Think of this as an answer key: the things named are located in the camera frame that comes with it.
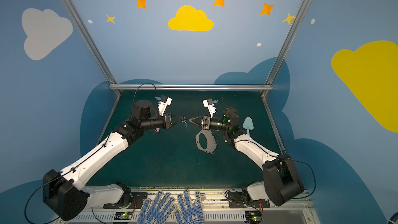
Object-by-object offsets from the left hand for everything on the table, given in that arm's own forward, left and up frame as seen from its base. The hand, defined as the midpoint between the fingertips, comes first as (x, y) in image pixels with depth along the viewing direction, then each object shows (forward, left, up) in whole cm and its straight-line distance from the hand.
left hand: (183, 119), depth 71 cm
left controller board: (-35, +27, -29) cm, 53 cm away
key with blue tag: (0, -1, -2) cm, 2 cm away
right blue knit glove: (-34, -5, -28) cm, 44 cm away
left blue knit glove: (-35, +14, -28) cm, 47 cm away
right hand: (0, -4, -1) cm, 4 cm away
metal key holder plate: (+6, -15, -30) cm, 34 cm away
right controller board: (-35, -35, -29) cm, 57 cm away
